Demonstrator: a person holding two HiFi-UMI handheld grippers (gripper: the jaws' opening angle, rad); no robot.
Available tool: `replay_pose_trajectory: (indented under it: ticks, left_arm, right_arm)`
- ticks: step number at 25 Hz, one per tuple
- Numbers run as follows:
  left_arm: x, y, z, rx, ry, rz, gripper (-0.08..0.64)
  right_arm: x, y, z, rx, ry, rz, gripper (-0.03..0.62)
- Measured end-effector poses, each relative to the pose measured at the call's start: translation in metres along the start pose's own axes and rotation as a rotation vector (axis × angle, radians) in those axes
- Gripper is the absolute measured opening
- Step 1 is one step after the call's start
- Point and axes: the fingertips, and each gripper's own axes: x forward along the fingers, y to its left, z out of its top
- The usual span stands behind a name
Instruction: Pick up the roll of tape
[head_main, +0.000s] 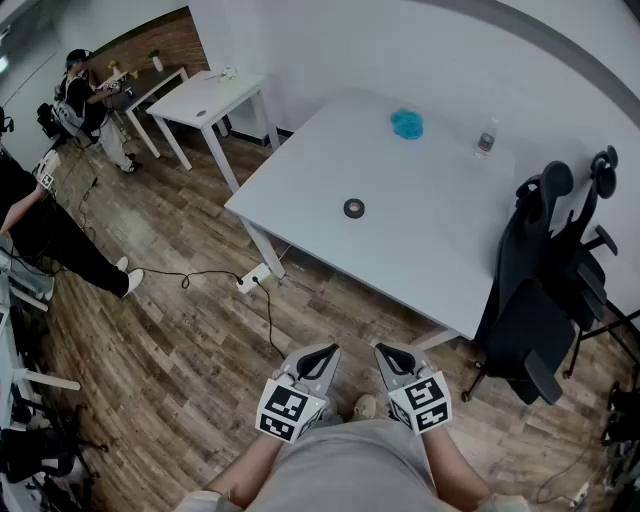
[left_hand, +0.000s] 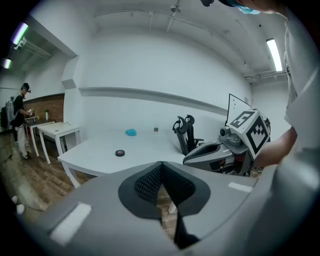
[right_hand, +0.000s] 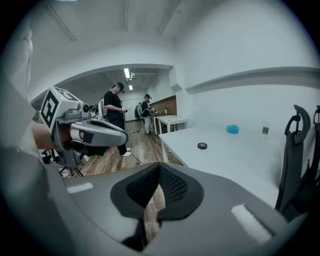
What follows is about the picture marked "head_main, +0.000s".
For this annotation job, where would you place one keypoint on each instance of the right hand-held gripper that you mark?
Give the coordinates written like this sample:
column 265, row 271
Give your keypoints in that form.
column 422, row 405

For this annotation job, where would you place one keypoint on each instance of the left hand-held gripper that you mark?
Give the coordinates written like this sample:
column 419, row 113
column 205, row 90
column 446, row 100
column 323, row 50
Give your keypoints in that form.
column 290, row 410

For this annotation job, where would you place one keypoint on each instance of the black tape roll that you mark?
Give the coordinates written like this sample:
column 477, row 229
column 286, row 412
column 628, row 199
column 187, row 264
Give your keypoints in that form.
column 346, row 209

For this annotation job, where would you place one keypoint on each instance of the person's right forearm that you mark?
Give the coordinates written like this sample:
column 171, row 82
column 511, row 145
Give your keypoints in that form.
column 452, row 462

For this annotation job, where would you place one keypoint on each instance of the person's left forearm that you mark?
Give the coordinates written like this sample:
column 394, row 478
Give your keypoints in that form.
column 250, row 467

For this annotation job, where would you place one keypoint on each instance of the white table leg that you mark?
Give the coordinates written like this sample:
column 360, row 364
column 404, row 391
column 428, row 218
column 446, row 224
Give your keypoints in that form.
column 265, row 250
column 435, row 339

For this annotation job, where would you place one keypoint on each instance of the person's beige shoe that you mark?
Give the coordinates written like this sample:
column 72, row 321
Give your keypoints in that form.
column 364, row 406

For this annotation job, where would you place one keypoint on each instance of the person's grey shirt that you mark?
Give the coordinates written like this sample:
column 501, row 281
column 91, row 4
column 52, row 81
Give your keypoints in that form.
column 350, row 470

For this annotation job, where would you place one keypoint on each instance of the black office chair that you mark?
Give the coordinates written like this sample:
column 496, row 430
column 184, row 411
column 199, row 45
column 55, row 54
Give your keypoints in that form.
column 592, row 260
column 525, row 310

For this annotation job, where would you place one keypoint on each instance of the small white power strip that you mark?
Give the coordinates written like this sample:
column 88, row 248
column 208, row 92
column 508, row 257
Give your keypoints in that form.
column 580, row 495

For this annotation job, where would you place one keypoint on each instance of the clear plastic water bottle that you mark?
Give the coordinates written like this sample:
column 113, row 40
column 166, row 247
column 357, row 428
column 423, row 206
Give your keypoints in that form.
column 485, row 142

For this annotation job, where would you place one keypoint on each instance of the blue fluffy cloth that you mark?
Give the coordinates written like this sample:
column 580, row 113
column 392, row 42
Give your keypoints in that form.
column 407, row 125

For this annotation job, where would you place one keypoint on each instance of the small white table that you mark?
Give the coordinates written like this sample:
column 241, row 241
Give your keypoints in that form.
column 200, row 97

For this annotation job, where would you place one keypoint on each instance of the white objects on small table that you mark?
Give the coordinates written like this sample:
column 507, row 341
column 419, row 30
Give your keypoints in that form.
column 227, row 74

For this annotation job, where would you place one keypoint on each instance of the dark-topped white-framed table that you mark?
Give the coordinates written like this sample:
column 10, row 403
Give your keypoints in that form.
column 150, row 82

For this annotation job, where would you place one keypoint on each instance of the white vase with plant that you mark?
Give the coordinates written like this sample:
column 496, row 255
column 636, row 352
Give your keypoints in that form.
column 157, row 62

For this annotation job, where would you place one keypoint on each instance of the white frame desk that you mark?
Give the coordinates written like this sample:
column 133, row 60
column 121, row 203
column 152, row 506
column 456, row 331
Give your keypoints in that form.
column 30, row 377

